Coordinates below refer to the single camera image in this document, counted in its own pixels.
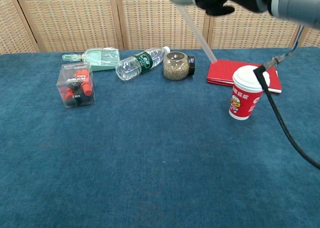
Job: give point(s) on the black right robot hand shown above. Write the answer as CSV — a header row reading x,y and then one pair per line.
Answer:
x,y
215,0

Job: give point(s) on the translucent plastic straw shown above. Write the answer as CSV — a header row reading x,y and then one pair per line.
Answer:
x,y
200,36

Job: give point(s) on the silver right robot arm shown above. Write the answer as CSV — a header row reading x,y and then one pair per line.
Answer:
x,y
292,2

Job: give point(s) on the red paper cup white lid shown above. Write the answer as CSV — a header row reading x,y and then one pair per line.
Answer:
x,y
243,105

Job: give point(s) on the red booklet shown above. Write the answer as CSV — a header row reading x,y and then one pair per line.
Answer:
x,y
220,72

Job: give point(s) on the glass jar with black lid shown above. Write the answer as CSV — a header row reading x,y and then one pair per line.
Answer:
x,y
176,69

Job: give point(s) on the clear water bottle green label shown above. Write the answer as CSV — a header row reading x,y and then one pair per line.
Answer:
x,y
135,66

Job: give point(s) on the woven wooden folding screen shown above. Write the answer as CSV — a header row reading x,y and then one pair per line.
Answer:
x,y
100,17

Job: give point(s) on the mint green packaged item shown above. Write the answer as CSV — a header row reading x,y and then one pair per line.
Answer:
x,y
102,58

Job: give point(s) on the clear box red black items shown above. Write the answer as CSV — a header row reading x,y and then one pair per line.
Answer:
x,y
75,87

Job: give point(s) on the blue table cloth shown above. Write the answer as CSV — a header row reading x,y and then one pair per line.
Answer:
x,y
140,150

